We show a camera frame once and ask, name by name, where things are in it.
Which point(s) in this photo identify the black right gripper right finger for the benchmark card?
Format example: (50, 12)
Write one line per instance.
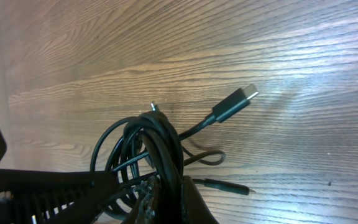
(194, 209)

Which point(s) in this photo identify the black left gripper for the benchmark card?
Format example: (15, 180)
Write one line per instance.
(52, 197)

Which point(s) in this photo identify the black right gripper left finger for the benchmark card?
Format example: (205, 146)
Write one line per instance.
(146, 207)

